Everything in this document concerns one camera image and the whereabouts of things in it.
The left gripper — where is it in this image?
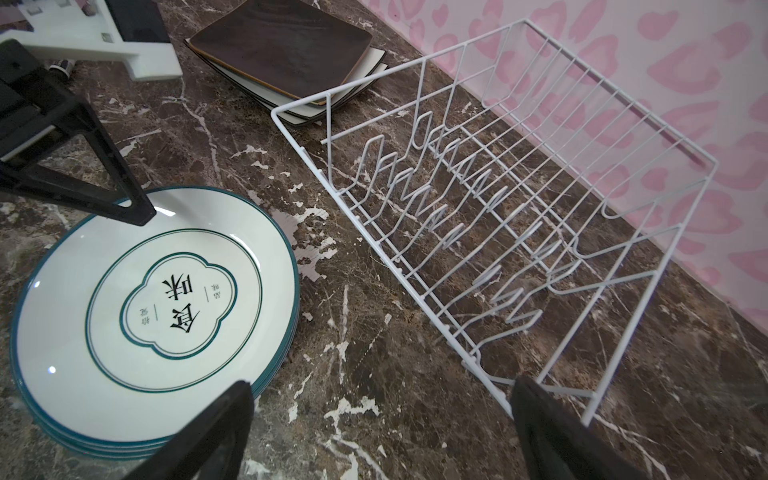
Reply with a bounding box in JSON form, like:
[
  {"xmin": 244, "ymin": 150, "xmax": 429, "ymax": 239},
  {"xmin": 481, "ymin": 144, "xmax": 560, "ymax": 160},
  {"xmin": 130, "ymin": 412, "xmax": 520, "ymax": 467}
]
[{"xmin": 1, "ymin": 39, "xmax": 156, "ymax": 226}]

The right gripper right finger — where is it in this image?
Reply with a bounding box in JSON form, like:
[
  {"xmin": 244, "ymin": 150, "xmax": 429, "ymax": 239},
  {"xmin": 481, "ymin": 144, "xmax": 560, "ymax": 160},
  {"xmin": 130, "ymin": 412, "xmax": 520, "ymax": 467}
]
[{"xmin": 509, "ymin": 376, "xmax": 646, "ymax": 479}]

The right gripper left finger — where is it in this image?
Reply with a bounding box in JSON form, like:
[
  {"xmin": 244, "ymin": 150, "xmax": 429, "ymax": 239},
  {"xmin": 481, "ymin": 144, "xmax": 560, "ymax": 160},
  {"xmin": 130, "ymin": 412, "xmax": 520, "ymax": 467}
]
[{"xmin": 127, "ymin": 381, "xmax": 254, "ymax": 479}]

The white round plate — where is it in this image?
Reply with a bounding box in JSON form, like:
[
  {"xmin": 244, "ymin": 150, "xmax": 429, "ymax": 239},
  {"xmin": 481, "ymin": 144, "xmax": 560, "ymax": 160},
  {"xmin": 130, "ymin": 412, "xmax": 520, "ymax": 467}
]
[
  {"xmin": 10, "ymin": 187, "xmax": 300, "ymax": 458},
  {"xmin": 27, "ymin": 387, "xmax": 254, "ymax": 462}
]

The black square plate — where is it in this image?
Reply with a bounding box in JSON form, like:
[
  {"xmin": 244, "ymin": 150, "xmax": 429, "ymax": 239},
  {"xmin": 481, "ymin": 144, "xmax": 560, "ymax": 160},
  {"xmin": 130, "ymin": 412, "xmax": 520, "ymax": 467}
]
[{"xmin": 188, "ymin": 0, "xmax": 372, "ymax": 99}]

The black marker pen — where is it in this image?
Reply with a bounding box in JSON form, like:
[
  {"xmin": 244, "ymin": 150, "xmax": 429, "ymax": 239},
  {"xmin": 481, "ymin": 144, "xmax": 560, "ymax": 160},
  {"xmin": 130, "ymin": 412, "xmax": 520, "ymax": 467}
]
[{"xmin": 48, "ymin": 59, "xmax": 76, "ymax": 82}]

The white wire dish rack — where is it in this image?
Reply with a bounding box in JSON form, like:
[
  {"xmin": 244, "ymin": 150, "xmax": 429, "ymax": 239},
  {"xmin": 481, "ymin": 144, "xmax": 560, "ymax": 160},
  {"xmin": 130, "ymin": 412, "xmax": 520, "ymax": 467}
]
[{"xmin": 271, "ymin": 19, "xmax": 718, "ymax": 424}]

